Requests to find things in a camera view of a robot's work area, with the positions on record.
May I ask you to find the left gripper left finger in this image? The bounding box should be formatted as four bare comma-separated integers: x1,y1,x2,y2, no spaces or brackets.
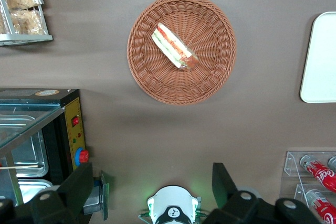
31,162,95,224

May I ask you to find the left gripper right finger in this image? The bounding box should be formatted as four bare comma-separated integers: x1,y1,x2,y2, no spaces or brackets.
212,162,278,224

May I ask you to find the triangle sandwich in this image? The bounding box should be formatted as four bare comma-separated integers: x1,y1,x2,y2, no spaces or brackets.
151,23,200,71

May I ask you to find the cream plastic tray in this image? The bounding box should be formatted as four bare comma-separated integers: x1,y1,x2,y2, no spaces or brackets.
299,11,336,103

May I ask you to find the brown round wicker basket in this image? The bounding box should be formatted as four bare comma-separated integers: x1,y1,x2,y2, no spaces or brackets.
127,0,237,106

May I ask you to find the steel warmer pan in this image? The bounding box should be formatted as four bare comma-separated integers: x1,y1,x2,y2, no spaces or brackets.
10,129,50,178
17,178,55,205

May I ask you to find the wooden skewer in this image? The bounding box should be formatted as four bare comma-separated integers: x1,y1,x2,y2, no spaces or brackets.
0,165,39,170

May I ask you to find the clear acrylic bottle rack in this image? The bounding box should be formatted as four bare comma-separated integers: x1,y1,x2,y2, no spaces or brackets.
279,151,336,224

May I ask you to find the black food warmer cabinet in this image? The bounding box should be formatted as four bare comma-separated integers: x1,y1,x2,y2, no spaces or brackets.
0,88,110,224

